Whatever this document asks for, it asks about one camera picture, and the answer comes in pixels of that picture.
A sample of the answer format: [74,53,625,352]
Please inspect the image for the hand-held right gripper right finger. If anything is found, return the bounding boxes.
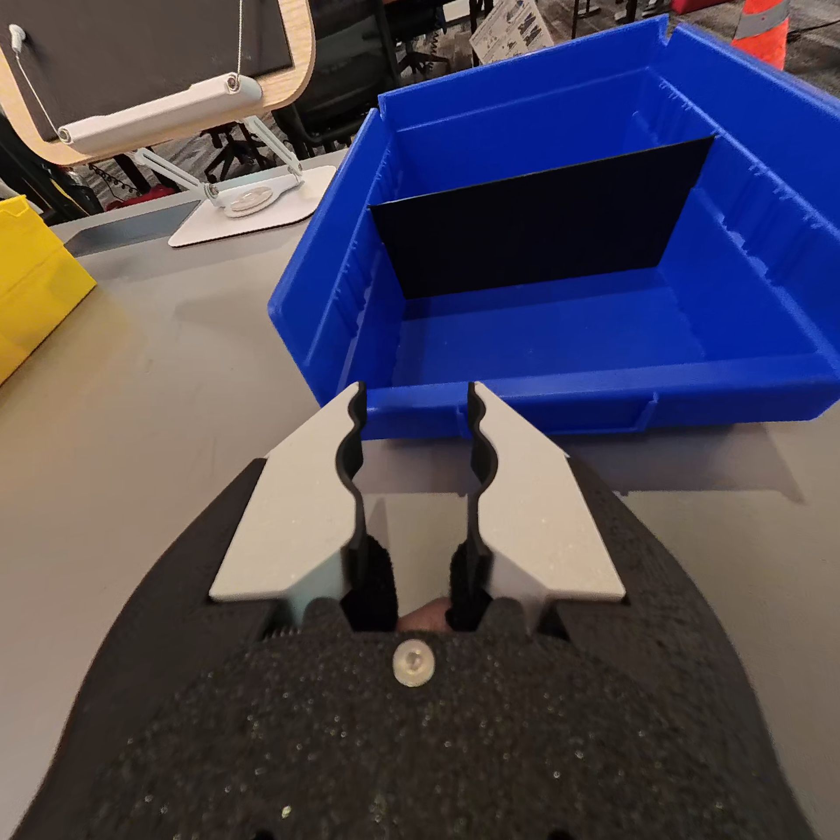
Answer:
[446,381,627,634]

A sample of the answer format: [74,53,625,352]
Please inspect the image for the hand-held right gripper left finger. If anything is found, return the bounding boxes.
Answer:
[209,381,400,634]

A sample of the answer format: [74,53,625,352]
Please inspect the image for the blue plastic bin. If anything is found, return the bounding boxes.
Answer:
[268,14,840,442]

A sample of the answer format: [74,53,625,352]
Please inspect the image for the yellow bin with black divider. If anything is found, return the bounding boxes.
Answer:
[0,195,98,387]

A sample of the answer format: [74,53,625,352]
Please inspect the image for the black bin divider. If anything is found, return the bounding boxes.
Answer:
[369,136,716,301]

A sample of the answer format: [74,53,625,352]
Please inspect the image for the black office chair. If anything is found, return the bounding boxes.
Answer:
[272,0,454,155]

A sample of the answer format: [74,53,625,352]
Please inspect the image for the printed paper sheet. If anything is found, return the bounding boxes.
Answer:
[469,0,555,67]

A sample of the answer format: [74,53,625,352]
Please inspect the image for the orange traffic cone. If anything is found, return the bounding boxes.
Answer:
[730,0,790,71]

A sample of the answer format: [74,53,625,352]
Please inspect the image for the grey table cable flap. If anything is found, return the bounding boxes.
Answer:
[62,197,201,258]

